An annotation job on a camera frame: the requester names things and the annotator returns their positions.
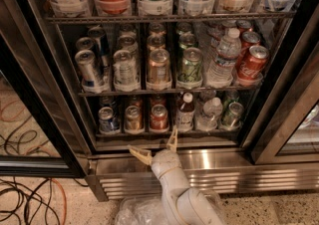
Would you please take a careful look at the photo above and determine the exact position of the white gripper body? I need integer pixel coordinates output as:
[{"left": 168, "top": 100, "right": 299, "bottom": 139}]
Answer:
[{"left": 151, "top": 149, "right": 181, "bottom": 179}]

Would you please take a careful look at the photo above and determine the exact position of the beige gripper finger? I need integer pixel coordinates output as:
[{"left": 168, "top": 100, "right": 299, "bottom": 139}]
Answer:
[
  {"left": 129, "top": 145, "right": 153, "bottom": 166},
  {"left": 166, "top": 126, "right": 177, "bottom": 152}
]

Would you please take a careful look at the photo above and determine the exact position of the red coke can bottom shelf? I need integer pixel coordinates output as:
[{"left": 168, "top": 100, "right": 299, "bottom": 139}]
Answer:
[{"left": 150, "top": 105, "right": 168, "bottom": 130}]

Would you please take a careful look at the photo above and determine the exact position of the red coke can shelf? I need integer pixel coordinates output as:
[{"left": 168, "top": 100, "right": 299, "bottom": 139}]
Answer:
[
  {"left": 237, "top": 45, "right": 269, "bottom": 87},
  {"left": 150, "top": 105, "right": 168, "bottom": 130}
]

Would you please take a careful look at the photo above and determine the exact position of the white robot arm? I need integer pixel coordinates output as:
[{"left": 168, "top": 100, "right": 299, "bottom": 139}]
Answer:
[{"left": 129, "top": 126, "right": 224, "bottom": 225}]

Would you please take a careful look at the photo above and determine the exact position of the gold can bottom shelf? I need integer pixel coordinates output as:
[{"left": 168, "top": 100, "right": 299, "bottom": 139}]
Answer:
[{"left": 125, "top": 106, "right": 144, "bottom": 133}]

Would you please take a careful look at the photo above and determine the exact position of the blue can bottom shelf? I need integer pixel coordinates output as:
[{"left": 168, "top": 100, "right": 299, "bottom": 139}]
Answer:
[{"left": 98, "top": 107, "right": 120, "bottom": 134}]

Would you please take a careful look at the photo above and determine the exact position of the clear water bottle bottom shelf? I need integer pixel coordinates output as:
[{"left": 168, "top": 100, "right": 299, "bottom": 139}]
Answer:
[{"left": 195, "top": 98, "right": 223, "bottom": 131}]

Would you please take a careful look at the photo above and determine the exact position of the green can bottom shelf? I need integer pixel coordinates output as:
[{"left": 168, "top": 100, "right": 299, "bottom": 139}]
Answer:
[{"left": 220, "top": 102, "right": 244, "bottom": 129}]

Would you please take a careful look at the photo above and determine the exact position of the copper can middle shelf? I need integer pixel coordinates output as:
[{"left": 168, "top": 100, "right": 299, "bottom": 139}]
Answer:
[{"left": 147, "top": 49, "right": 171, "bottom": 90}]

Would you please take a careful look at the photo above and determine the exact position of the green can middle shelf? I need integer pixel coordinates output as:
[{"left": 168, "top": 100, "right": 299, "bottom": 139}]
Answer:
[{"left": 177, "top": 47, "right": 202, "bottom": 89}]

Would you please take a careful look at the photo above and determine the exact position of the white can middle shelf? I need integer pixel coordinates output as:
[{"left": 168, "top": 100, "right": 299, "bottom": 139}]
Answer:
[{"left": 113, "top": 50, "right": 140, "bottom": 92}]

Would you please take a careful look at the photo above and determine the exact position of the water bottle middle shelf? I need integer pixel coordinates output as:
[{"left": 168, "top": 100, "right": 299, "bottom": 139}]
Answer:
[{"left": 206, "top": 28, "right": 241, "bottom": 88}]

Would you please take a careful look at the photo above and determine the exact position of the stainless steel glass-door fridge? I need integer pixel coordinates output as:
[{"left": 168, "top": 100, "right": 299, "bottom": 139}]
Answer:
[{"left": 1, "top": 0, "right": 319, "bottom": 201}]

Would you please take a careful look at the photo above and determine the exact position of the red coke can middle shelf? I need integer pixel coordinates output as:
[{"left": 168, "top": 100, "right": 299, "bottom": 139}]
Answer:
[{"left": 237, "top": 45, "right": 269, "bottom": 87}]

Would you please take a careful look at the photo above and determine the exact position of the open fridge glass door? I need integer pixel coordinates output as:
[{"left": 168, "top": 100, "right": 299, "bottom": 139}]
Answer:
[{"left": 0, "top": 35, "right": 85, "bottom": 178}]

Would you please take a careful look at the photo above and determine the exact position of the silver slim can middle shelf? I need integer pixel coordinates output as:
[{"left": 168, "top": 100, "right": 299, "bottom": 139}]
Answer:
[{"left": 75, "top": 50, "right": 109, "bottom": 94}]

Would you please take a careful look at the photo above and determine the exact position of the blue slim can middle shelf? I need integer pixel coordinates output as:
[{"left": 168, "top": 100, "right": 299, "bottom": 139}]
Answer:
[{"left": 88, "top": 26, "right": 110, "bottom": 67}]

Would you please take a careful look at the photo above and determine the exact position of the dark juice bottle white cap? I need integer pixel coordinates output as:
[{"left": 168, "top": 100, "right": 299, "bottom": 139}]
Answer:
[{"left": 175, "top": 93, "right": 195, "bottom": 132}]

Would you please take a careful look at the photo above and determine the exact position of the clear plastic bag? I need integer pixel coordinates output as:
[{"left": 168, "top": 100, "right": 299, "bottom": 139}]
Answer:
[{"left": 115, "top": 188, "right": 226, "bottom": 225}]

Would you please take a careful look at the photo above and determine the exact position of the orange cable on floor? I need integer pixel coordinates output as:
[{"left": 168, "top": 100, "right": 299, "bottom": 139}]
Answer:
[{"left": 49, "top": 178, "right": 68, "bottom": 225}]

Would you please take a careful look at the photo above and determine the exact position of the black cable on floor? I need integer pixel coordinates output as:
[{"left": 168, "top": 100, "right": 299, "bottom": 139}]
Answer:
[{"left": 0, "top": 177, "right": 63, "bottom": 225}]

